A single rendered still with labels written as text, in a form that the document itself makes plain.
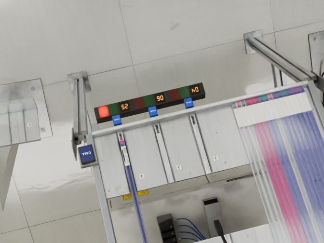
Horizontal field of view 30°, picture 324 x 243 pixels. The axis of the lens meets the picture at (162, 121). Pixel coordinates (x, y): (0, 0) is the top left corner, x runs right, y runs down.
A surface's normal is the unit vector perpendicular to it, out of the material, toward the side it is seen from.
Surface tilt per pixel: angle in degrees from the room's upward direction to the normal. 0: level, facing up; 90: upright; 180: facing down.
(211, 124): 43
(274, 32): 0
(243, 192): 0
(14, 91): 0
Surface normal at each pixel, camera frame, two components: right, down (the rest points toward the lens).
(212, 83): 0.14, 0.32
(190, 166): -0.04, -0.38
